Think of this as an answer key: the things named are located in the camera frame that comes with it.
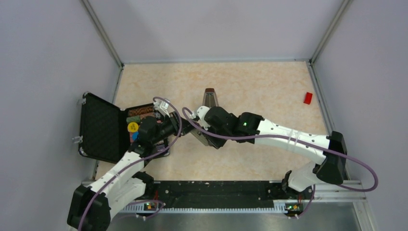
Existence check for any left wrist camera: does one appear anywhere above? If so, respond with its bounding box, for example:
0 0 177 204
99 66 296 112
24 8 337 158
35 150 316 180
153 97 170 117

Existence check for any black poker chip case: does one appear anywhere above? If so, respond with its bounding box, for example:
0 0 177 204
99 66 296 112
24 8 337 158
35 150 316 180
78 92 164 163

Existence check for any yellow round chip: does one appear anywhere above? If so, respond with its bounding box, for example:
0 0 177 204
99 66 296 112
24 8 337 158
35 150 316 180
127 122 139 133

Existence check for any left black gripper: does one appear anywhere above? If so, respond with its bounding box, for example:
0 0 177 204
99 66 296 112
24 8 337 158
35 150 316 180
151 111 200 144

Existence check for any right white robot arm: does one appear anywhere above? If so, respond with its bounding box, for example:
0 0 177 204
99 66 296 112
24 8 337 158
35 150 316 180
183 106 346 198

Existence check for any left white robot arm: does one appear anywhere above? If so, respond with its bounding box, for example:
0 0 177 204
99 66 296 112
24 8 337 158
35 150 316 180
67 112 193 231

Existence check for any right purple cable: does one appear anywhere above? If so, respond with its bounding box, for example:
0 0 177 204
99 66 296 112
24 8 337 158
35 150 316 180
181 106 379 193

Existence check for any white remote control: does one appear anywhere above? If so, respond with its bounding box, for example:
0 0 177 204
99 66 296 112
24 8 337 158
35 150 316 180
190 128 209 146

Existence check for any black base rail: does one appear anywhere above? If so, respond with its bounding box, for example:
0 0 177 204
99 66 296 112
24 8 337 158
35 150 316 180
78 180 364 220

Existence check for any blue round chip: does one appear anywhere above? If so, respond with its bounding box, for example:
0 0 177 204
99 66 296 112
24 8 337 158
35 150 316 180
131 132 139 142

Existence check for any red small block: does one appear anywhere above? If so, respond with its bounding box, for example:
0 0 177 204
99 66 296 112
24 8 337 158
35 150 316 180
303 92 313 105

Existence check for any brown wooden metronome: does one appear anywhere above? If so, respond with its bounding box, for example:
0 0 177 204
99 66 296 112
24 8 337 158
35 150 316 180
203 88 219 108

